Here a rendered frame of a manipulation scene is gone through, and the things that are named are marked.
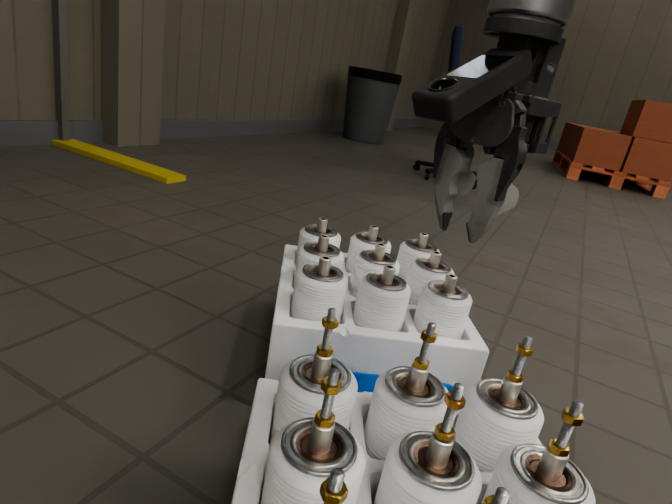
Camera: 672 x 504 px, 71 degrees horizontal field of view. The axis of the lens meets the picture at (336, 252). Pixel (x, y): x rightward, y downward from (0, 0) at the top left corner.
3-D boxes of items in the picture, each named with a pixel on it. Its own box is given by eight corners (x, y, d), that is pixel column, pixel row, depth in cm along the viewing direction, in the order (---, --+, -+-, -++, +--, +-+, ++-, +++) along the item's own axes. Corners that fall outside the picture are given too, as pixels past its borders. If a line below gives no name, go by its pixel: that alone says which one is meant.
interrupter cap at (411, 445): (456, 508, 43) (458, 503, 42) (384, 462, 46) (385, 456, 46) (483, 462, 49) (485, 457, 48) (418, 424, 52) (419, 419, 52)
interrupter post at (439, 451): (441, 476, 46) (449, 449, 45) (419, 462, 47) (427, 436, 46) (450, 462, 48) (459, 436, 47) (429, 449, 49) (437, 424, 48)
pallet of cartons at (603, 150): (667, 202, 441) (707, 108, 411) (539, 171, 487) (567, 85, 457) (653, 183, 570) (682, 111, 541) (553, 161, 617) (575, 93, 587)
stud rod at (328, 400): (316, 438, 45) (329, 373, 43) (316, 431, 46) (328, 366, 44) (326, 439, 46) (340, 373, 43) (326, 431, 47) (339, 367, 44)
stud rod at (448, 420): (440, 453, 46) (460, 389, 44) (432, 446, 47) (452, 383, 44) (446, 450, 47) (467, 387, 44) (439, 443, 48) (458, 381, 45)
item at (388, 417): (357, 459, 70) (382, 356, 64) (421, 480, 68) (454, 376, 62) (343, 512, 61) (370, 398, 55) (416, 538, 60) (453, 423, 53)
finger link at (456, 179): (470, 227, 56) (502, 152, 52) (437, 231, 52) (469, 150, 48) (450, 215, 58) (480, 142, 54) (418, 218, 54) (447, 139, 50)
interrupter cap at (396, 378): (388, 364, 63) (389, 359, 62) (445, 380, 61) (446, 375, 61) (380, 397, 56) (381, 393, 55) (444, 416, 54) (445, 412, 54)
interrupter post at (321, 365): (319, 368, 59) (323, 345, 58) (333, 377, 58) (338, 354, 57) (306, 375, 57) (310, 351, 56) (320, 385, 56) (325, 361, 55)
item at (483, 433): (507, 546, 61) (554, 435, 54) (432, 523, 62) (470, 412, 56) (499, 488, 70) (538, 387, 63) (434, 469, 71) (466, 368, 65)
